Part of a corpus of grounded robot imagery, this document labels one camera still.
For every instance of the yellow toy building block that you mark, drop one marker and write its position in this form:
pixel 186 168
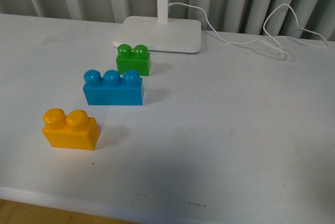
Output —
pixel 73 131

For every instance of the green toy building block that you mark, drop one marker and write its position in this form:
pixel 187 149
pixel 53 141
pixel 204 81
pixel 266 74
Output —
pixel 133 59

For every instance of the blue toy building block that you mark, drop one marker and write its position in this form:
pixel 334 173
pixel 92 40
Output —
pixel 113 89

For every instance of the white desk lamp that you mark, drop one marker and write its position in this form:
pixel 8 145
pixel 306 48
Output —
pixel 160 33

